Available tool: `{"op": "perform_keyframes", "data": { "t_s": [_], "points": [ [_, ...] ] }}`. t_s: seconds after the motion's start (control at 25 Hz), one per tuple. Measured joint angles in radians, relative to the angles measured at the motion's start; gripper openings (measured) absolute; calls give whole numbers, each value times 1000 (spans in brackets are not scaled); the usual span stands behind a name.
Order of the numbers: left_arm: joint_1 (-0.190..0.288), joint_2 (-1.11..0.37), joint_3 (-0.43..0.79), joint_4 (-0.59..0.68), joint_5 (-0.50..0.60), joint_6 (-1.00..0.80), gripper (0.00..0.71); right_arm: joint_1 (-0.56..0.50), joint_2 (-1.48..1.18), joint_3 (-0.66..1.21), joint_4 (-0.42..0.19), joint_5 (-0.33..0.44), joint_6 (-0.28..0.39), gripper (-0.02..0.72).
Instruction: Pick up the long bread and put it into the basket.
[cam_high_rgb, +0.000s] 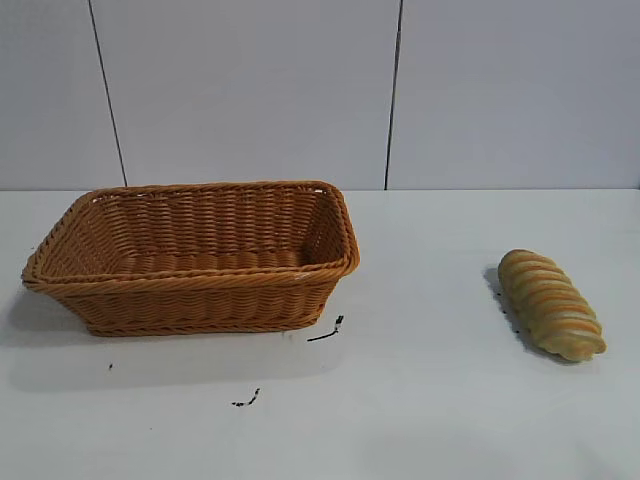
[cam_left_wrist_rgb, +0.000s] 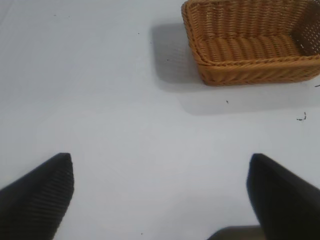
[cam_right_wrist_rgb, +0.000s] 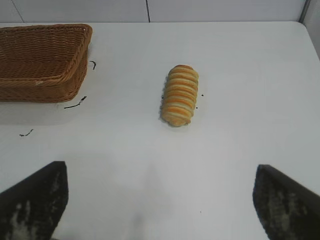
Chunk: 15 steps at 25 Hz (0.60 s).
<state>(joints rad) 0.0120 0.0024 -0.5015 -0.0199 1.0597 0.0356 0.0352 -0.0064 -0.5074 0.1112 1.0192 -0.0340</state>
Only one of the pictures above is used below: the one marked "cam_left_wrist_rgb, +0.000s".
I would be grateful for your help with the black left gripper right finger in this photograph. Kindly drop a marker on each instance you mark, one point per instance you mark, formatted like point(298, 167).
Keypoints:
point(287, 200)

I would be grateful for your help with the brown wicker basket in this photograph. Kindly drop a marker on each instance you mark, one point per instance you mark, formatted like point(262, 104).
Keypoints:
point(250, 67)

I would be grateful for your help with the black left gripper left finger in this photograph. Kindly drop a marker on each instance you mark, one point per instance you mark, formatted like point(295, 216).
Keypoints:
point(32, 200)

